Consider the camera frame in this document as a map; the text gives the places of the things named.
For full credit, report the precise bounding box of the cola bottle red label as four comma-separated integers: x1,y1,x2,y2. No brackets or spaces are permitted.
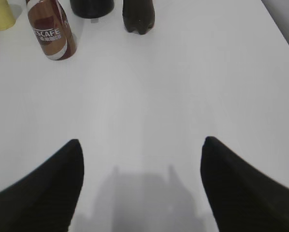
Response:
122,0,155,35

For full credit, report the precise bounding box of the yellow paper cup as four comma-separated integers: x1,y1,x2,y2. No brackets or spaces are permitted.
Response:
0,0,16,31

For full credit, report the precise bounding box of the black ceramic mug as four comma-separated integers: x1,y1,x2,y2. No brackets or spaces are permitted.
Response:
70,0,115,25

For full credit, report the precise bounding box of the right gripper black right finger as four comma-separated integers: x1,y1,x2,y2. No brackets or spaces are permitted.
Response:
200,136,289,232

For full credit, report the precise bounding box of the brown Nescafe coffee bottle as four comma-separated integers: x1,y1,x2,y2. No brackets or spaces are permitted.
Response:
26,0,76,60

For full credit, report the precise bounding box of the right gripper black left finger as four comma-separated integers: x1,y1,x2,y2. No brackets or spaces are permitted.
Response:
0,139,84,232

